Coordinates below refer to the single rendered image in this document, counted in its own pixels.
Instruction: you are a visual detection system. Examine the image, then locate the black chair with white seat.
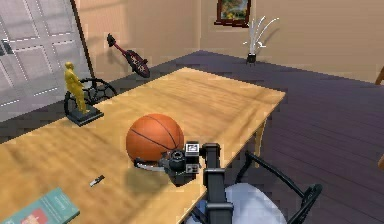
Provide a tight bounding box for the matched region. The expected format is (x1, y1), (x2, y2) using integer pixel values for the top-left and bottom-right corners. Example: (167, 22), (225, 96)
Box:
(184, 150), (324, 224)

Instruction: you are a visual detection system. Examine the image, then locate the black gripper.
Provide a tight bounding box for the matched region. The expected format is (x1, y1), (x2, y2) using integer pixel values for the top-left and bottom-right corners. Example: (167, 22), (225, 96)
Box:
(133, 150), (201, 187)

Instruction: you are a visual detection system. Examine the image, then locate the teal and red book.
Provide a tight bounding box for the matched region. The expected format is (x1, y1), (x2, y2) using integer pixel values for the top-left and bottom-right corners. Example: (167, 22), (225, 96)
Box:
(0, 186), (81, 224)

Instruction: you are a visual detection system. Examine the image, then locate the wooden table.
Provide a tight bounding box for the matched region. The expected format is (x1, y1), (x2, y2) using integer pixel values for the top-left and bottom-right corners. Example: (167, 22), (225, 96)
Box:
(0, 66), (287, 224)

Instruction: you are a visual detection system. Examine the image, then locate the white plant in black pot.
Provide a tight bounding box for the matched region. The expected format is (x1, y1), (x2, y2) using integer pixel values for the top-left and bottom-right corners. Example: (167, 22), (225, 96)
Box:
(242, 15), (281, 66)

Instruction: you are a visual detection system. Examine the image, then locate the brown wooden furniture piece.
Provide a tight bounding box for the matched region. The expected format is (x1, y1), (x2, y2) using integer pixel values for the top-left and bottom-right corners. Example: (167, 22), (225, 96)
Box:
(374, 65), (384, 86)

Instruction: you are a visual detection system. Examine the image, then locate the gold statue on black base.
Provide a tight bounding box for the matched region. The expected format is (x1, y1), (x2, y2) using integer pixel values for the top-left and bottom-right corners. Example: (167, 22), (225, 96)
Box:
(63, 61), (105, 127)

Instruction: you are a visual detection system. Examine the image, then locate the orange basketball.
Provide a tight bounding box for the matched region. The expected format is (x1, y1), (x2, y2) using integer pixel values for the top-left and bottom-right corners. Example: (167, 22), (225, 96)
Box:
(125, 113), (185, 165)

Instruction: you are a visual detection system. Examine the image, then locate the framed landscape picture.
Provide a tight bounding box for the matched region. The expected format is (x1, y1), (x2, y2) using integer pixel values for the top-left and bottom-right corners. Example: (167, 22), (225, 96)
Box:
(213, 0), (253, 29)

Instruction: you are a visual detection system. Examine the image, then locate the red and black racket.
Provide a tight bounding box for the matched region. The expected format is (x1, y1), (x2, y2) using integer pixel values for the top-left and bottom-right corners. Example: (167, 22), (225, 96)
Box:
(106, 32), (151, 79)

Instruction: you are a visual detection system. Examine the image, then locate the small black and white stick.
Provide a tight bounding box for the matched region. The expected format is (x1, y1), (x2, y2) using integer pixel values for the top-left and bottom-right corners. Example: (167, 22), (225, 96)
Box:
(88, 174), (106, 188)

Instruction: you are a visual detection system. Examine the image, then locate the grey panelled door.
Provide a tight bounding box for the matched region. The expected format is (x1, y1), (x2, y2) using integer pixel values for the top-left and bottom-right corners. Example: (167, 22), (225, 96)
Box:
(0, 0), (98, 123)

